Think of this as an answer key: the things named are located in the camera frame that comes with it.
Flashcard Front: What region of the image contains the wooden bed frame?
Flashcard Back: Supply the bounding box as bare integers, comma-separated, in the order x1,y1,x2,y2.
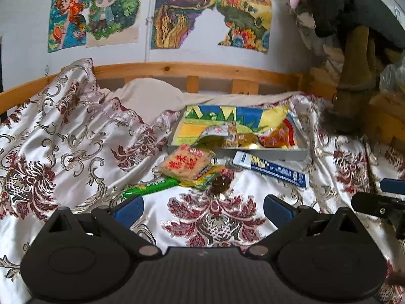
0,62,405,148

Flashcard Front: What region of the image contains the black hanging garment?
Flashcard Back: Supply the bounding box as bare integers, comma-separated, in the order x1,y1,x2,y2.
297,0,405,52

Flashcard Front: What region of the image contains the colourful landscape wall drawing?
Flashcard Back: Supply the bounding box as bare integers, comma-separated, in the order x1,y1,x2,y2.
216,0,274,55

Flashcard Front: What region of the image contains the brown rice cracker packet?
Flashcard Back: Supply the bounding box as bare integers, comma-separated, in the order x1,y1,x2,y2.
221,123,241,148

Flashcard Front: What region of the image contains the swirl sky wall drawing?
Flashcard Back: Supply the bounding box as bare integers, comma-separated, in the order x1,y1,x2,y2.
150,0,219,50

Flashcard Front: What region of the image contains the grey shallow tray box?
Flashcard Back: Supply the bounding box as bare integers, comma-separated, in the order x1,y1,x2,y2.
167,104,310,163

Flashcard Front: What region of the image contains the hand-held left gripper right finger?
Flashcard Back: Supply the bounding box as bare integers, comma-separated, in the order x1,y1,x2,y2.
247,194,370,257

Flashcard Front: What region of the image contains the orange-haired girl wall drawing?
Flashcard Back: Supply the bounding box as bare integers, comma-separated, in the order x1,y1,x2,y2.
47,0,88,54

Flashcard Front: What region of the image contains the dark candy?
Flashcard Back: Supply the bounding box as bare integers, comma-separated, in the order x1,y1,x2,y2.
207,164,237,199

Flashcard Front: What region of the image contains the beige bed sheet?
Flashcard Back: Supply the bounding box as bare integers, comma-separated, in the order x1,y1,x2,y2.
104,79,306,125

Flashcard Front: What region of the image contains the blue white snack packet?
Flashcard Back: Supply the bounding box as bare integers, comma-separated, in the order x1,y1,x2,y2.
232,151,311,189

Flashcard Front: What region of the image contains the white wall conduit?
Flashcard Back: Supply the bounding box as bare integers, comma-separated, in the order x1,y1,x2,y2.
144,0,159,64

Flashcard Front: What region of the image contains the orange red snack packet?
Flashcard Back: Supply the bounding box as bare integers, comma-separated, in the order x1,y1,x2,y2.
259,117,298,150

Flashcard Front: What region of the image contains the patterned hanging cloth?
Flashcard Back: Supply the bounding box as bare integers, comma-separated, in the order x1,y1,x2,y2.
287,0,346,72

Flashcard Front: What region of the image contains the blond character wall drawing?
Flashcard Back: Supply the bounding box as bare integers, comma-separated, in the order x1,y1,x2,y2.
85,0,142,49

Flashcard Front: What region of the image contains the white packet with red print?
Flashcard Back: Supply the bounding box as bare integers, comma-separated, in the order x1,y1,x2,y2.
198,124,230,142

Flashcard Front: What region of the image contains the green stick packet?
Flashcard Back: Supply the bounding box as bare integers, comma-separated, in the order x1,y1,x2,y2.
122,177,181,199

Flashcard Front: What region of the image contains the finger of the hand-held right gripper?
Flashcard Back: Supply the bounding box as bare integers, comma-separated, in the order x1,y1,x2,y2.
380,178,405,194
351,192,405,220

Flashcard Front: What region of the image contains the yellow green snack packet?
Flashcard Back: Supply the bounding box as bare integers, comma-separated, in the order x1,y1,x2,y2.
181,152,222,191

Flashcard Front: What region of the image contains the clear plastic bag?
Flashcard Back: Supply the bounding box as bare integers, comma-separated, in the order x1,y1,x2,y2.
377,63,405,102

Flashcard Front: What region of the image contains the brown hanging garment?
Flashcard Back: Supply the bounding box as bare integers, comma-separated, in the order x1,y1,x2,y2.
331,25,381,134

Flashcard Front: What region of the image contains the gold brown snack packet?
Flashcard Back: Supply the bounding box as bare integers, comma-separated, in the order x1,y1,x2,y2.
237,132,264,150

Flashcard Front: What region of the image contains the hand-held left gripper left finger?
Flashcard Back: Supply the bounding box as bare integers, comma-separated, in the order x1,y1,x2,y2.
38,195,161,257

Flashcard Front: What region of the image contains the floral satin blanket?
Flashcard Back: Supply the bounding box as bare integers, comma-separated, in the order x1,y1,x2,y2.
0,58,405,304

